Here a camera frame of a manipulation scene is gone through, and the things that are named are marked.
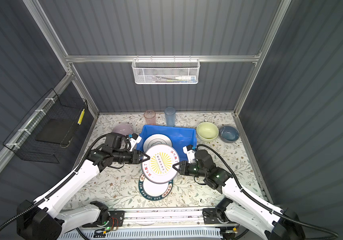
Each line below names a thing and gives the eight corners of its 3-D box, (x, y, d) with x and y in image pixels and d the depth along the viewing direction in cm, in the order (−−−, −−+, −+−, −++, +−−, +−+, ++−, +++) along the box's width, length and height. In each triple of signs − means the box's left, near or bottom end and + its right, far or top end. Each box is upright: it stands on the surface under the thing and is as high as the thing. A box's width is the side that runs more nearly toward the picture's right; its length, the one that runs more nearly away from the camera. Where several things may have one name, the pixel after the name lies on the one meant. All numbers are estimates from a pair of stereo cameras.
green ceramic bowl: (197, 143, 104) (198, 138, 99) (195, 126, 114) (196, 121, 109) (218, 143, 104) (220, 138, 99) (214, 126, 113) (216, 121, 109)
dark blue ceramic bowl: (224, 146, 103) (227, 140, 98) (215, 134, 109) (217, 129, 104) (239, 139, 107) (242, 133, 101) (228, 128, 113) (231, 122, 108)
